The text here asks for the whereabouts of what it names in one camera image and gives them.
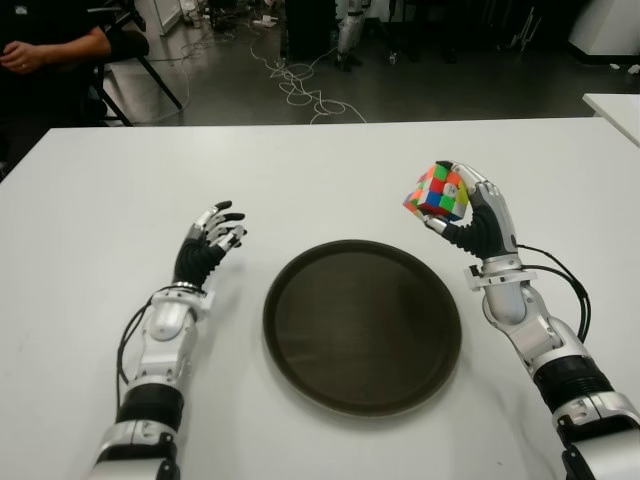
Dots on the multicoloured Rubik's cube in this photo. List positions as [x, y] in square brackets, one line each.
[437, 192]

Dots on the silver humanoid robot legs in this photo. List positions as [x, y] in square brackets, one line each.
[347, 35]

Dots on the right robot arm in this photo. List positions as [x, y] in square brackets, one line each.
[505, 300]

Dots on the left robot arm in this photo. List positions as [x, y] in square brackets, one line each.
[167, 325]

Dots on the dark brown round plate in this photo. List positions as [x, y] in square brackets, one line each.
[361, 330]

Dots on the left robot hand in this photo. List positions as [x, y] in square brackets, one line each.
[195, 260]

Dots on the white cabinet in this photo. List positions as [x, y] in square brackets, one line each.
[610, 25]

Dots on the small white floor object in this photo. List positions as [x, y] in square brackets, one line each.
[394, 58]

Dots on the white power strip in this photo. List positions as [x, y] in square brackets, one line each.
[266, 21]

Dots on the black chair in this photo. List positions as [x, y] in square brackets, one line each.
[160, 82]

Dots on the seated person black clothes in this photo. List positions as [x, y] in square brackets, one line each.
[30, 100]

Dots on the metal folding stand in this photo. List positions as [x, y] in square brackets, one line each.
[525, 30]

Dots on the white paper scraps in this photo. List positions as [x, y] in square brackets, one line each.
[631, 69]

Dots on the black cabinet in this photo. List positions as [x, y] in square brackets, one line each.
[310, 30]

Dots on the white board panel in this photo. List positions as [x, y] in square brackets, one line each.
[160, 15]

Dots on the white side table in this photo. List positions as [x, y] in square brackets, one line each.
[620, 112]

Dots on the person's bare forearm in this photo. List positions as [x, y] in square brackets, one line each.
[50, 50]

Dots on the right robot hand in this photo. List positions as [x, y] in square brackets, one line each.
[487, 225]

